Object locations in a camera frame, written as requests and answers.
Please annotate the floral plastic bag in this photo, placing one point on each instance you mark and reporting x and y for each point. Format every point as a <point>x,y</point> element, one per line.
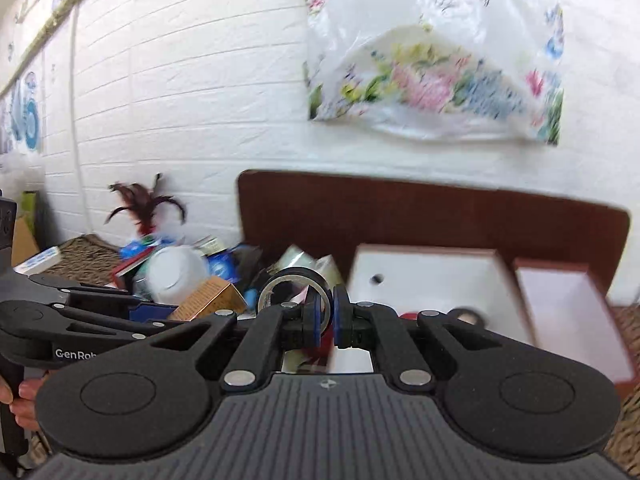
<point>430,60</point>

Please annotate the cardboard box with white lining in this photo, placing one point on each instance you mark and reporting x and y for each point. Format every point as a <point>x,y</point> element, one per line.
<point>430,280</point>

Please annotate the blue wall sticker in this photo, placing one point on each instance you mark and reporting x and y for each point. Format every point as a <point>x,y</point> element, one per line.
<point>27,115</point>

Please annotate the white plastic jar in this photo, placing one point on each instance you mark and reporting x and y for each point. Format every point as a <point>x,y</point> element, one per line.
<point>175,272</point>

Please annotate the patterned woven bedspread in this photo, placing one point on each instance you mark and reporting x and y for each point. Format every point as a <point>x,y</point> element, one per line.
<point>627,340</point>

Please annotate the plain cardboard box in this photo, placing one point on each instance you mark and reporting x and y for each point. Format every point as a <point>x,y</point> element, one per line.
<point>22,242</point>

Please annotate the red-brown box lid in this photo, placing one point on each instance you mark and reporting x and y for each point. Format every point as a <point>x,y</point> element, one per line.
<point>570,320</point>

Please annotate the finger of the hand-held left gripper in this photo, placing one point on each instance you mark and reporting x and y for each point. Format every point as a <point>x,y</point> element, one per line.
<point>150,312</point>
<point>90,317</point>

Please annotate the white and blue box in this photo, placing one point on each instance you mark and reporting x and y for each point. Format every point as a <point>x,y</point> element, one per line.
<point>40,260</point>

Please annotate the black tape roll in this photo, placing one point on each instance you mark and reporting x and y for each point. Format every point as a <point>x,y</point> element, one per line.
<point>280,280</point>

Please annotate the brown wooden headboard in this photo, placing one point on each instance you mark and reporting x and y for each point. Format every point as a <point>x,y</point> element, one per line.
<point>400,210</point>

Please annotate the small brown cardboard box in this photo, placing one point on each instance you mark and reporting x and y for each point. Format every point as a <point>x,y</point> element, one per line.
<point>210,300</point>

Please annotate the person's left hand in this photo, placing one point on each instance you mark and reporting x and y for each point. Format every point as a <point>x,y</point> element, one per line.
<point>29,402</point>

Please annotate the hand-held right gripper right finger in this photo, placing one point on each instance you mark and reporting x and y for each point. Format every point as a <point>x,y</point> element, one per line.
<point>340,320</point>

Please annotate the silver foil packet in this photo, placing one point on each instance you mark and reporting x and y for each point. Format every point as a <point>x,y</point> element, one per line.
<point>300,260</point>

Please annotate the dark red feather duster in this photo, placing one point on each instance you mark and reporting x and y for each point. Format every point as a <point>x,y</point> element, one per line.
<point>145,205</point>

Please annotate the small blue packet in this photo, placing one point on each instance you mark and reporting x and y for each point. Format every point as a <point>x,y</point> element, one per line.
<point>224,265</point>

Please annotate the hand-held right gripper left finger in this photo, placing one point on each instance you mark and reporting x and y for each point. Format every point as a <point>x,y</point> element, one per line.
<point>316,320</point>

